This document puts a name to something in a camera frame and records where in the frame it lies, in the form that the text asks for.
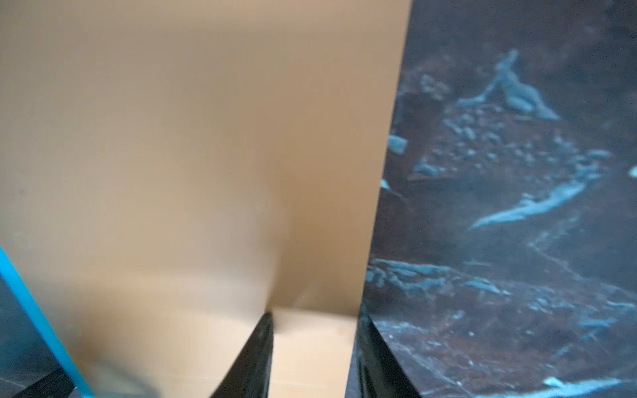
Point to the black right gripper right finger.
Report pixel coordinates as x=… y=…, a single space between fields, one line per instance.
x=379 y=373

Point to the lined notebook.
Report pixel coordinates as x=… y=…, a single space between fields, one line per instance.
x=170 y=170

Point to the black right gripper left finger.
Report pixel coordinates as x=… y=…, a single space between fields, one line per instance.
x=249 y=375

